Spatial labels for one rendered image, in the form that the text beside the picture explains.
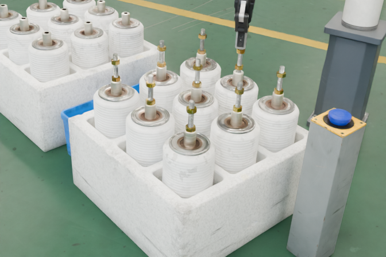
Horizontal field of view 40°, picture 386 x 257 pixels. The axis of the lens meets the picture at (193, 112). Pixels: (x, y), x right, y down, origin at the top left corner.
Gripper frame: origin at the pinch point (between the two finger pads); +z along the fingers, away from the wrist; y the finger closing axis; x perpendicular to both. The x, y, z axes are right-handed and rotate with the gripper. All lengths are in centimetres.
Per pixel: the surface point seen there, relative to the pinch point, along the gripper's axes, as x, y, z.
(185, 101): 9.3, -11.2, 10.4
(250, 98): -3.5, -3.2, 12.1
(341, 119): -20.0, -23.2, 3.0
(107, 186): 23.2, -21.6, 26.9
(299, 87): -17, 52, 36
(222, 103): 2.4, -4.0, 13.8
